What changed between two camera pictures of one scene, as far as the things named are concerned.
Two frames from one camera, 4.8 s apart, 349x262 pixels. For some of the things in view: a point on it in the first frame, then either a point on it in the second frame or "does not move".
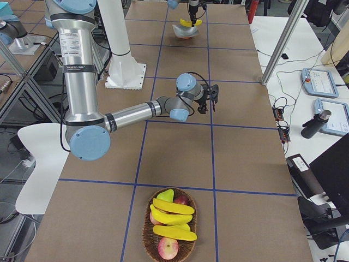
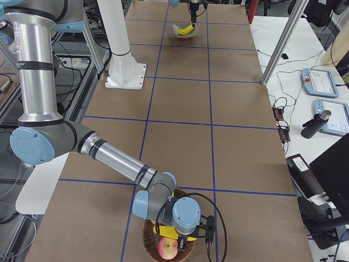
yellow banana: [187, 23] → [185, 31]
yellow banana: [174, 232] does not move
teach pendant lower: [338, 123] does not move
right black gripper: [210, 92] → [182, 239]
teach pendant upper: [320, 82] does not move
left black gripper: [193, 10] does not move
